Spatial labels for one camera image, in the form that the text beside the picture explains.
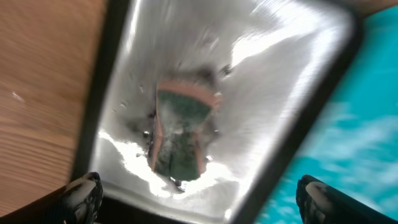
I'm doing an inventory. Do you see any pink green scrub sponge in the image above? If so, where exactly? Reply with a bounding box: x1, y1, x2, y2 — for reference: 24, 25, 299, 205
149, 79, 221, 181

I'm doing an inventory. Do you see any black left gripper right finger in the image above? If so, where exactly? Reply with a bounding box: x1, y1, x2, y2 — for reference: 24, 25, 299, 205
296, 175, 397, 224

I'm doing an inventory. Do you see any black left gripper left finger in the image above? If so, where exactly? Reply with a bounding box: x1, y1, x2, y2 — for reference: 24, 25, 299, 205
1, 172, 103, 224

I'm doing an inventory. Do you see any teal plastic serving tray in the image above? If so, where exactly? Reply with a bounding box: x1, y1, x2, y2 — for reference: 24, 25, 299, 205
257, 6, 397, 223

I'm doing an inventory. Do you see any black metal wash tray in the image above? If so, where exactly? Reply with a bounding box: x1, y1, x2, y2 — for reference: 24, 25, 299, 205
72, 0, 362, 223

